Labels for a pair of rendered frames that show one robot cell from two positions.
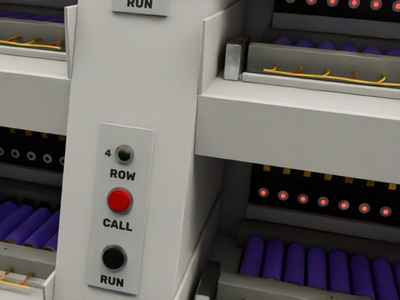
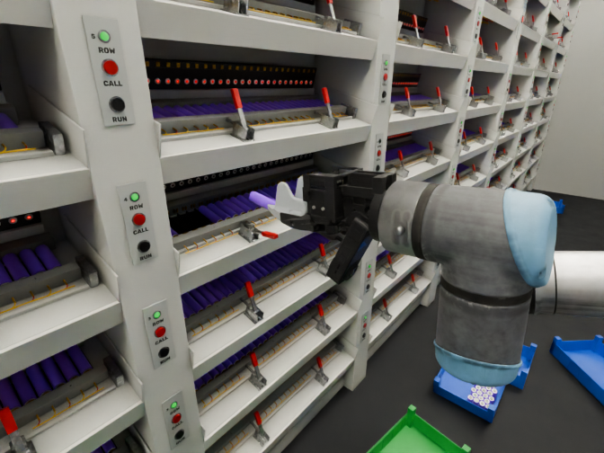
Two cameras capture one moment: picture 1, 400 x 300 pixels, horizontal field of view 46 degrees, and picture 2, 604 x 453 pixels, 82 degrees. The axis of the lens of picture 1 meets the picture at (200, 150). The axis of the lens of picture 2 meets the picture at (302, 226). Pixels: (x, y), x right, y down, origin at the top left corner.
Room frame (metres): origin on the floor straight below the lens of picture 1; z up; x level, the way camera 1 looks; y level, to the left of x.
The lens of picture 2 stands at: (0.02, 1.03, 1.05)
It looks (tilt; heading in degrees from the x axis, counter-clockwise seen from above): 22 degrees down; 300
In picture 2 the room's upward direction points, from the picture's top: straight up
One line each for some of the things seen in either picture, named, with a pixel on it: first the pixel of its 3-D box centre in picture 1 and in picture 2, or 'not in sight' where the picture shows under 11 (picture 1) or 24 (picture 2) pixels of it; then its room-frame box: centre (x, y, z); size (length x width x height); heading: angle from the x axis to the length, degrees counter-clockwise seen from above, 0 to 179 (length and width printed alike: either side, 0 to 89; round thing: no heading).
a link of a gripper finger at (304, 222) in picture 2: not in sight; (306, 218); (0.25, 0.62, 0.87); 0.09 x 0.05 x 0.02; 174
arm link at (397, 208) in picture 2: not in sight; (406, 218); (0.11, 0.62, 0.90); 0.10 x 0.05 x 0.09; 79
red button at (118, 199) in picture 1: (120, 200); not in sight; (0.33, 0.05, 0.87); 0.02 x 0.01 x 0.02; 79
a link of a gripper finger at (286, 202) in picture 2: not in sight; (284, 200); (0.30, 0.61, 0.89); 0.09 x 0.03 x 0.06; 174
